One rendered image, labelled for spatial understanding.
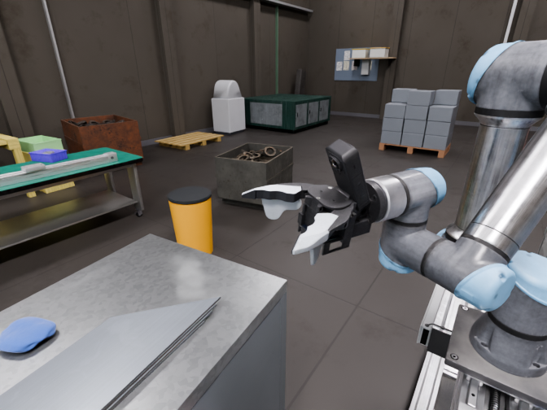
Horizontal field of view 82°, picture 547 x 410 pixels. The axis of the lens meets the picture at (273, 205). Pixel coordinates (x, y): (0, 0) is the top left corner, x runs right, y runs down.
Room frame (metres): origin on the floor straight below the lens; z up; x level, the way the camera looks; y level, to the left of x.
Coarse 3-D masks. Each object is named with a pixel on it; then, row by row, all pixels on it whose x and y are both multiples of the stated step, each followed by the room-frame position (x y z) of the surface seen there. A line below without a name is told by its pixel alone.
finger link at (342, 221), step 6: (330, 210) 0.41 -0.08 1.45; (336, 210) 0.40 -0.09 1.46; (342, 210) 0.40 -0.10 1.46; (348, 210) 0.40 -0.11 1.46; (342, 216) 0.38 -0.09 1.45; (348, 216) 0.38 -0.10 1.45; (336, 222) 0.37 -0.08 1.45; (342, 222) 0.37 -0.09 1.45; (330, 228) 0.35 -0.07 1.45; (336, 228) 0.36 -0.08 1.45; (342, 228) 0.37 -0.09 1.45; (330, 234) 0.36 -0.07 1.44
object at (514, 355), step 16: (480, 320) 0.57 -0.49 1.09; (496, 320) 0.53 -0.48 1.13; (480, 336) 0.54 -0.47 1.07; (496, 336) 0.51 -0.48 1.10; (512, 336) 0.49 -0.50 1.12; (528, 336) 0.48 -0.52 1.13; (544, 336) 0.48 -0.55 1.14; (480, 352) 0.52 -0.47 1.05; (496, 352) 0.50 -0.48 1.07; (512, 352) 0.48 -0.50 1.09; (528, 352) 0.47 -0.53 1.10; (544, 352) 0.48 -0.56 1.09; (512, 368) 0.47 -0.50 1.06; (528, 368) 0.46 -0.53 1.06; (544, 368) 0.47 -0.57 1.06
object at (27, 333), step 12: (12, 324) 0.58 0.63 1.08; (24, 324) 0.58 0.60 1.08; (36, 324) 0.58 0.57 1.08; (48, 324) 0.58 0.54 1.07; (0, 336) 0.54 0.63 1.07; (12, 336) 0.54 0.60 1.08; (24, 336) 0.54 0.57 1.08; (36, 336) 0.54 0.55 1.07; (48, 336) 0.55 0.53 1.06; (0, 348) 0.51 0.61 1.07; (12, 348) 0.51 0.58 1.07; (24, 348) 0.52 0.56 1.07
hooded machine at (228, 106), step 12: (216, 84) 8.75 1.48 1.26; (228, 84) 8.55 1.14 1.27; (216, 96) 8.66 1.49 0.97; (228, 96) 8.46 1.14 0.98; (240, 96) 8.90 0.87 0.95; (216, 108) 8.61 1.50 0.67; (228, 108) 8.40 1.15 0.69; (240, 108) 8.81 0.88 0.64; (216, 120) 8.63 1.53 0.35; (228, 120) 8.41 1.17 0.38; (240, 120) 8.79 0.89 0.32; (216, 132) 8.70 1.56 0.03; (228, 132) 8.42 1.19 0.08; (240, 132) 8.84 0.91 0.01
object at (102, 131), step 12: (72, 120) 5.86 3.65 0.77; (84, 120) 5.55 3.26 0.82; (96, 120) 6.14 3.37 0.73; (108, 120) 6.23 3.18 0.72; (120, 120) 5.60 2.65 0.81; (132, 120) 5.72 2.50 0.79; (72, 132) 5.25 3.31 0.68; (84, 132) 4.99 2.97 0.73; (96, 132) 5.11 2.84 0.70; (108, 132) 5.24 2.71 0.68; (120, 132) 5.37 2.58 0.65; (132, 132) 5.51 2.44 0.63; (72, 144) 5.41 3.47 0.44; (84, 144) 4.96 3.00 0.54; (96, 144) 5.08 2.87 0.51; (108, 144) 5.21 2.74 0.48; (120, 144) 5.35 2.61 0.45; (132, 144) 5.48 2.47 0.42
